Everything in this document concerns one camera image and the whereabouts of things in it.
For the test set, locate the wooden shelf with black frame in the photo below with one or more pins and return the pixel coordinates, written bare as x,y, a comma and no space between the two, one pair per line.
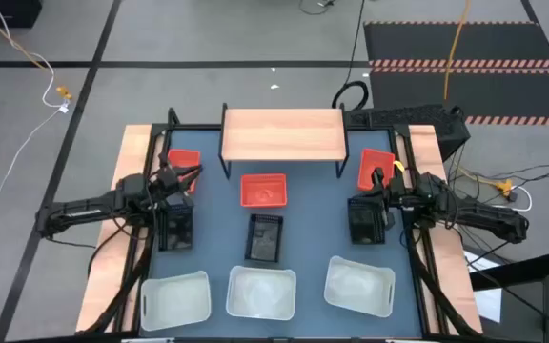
281,135

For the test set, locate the black perforated computer tower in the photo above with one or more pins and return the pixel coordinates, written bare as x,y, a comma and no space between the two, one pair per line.
412,116

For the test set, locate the white plastic bin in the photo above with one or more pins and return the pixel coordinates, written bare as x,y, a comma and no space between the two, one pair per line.
358,286
261,293
174,302

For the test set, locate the yellow power plug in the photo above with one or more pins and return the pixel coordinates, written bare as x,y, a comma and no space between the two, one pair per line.
504,187

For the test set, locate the white paper sheet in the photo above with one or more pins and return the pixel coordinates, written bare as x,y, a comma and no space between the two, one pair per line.
489,305

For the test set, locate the black box on floor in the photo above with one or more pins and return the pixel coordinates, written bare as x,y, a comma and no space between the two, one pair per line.
12,12

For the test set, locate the black beam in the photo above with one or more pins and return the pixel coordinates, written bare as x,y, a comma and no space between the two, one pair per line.
517,271

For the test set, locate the black plastic basket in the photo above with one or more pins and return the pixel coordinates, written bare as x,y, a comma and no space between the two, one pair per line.
365,224
176,233
265,238

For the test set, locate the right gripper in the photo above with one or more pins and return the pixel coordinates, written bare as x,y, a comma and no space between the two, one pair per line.
403,195

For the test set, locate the black striped floor mat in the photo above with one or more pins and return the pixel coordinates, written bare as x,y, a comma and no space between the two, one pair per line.
494,45

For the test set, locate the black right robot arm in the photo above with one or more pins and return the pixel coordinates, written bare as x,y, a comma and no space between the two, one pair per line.
489,216

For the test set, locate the orange plastic basket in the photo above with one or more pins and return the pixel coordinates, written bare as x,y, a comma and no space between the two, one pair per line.
367,164
184,157
255,183

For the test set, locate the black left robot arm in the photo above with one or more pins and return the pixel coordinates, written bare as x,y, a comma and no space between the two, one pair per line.
84,209

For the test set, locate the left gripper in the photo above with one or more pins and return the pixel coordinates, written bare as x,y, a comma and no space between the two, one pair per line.
167,183

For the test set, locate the yellow tag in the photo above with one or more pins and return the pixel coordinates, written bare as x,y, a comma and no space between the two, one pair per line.
398,166

